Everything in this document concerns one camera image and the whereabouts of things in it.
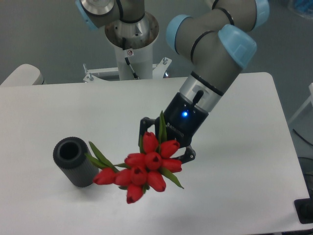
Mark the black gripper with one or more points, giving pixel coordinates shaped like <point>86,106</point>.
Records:
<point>182,119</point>

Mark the red tulip bouquet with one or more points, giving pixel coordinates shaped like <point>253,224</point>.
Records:
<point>143,170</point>

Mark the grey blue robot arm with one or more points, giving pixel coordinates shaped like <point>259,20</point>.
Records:
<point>217,44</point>

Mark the dark grey ribbed vase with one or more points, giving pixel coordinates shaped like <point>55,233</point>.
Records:
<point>69,155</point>

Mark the black box at table edge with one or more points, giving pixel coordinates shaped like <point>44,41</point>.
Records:
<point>304,209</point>

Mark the white chair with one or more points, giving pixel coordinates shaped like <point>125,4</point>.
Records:
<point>24,75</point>

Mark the blue plastic bag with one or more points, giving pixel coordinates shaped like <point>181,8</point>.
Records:
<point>303,8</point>

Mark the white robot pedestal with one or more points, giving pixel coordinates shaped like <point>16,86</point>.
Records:
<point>133,47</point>

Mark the white metal frame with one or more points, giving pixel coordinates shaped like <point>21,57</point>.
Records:
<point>304,108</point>

